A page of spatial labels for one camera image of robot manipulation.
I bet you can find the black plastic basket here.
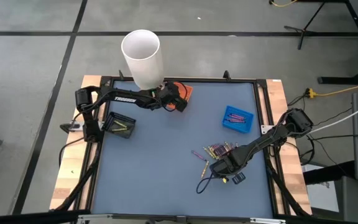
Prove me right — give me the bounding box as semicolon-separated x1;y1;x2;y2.
100;111;137;139

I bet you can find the white shade wooden base lamp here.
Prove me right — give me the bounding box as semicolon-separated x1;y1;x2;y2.
121;29;165;91

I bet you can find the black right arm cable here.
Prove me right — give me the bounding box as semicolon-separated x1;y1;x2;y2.
196;172;216;195

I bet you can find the blue plastic basket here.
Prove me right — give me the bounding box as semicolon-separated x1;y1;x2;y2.
221;105;255;134

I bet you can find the black floor cable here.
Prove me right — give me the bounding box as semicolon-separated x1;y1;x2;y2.
309;133;358;141

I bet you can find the yellow extension cord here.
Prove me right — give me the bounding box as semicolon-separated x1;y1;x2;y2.
305;79;358;98

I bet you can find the orange plastic basket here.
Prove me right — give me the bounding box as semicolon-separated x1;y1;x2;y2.
165;81;194;111

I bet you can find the black desk leg frame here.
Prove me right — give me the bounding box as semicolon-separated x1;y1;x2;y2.
317;0;358;85

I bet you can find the black clamp bracket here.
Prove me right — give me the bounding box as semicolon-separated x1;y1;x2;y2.
60;123;85;134

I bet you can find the blue-grey table mat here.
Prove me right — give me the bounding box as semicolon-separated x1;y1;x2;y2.
91;80;275;218

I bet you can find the black table frame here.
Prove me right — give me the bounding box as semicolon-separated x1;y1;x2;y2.
73;75;312;218

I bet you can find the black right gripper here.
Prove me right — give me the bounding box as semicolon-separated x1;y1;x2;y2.
209;154;245;179

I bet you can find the yellow floor cable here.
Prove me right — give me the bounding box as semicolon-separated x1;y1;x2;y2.
268;0;298;7

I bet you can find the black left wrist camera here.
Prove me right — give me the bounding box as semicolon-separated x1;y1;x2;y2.
165;82;181;98

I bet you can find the black tripod stand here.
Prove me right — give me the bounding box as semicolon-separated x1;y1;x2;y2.
283;1;326;50

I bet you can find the white cable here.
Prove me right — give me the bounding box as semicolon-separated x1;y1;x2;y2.
308;96;358;135

